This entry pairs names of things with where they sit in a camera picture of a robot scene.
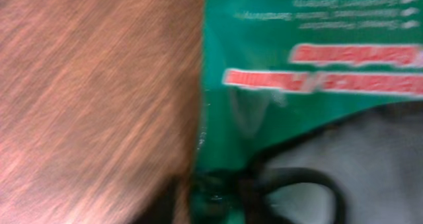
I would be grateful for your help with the green 3M package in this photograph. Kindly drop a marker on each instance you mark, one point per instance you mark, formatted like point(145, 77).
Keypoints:
point(312, 113)

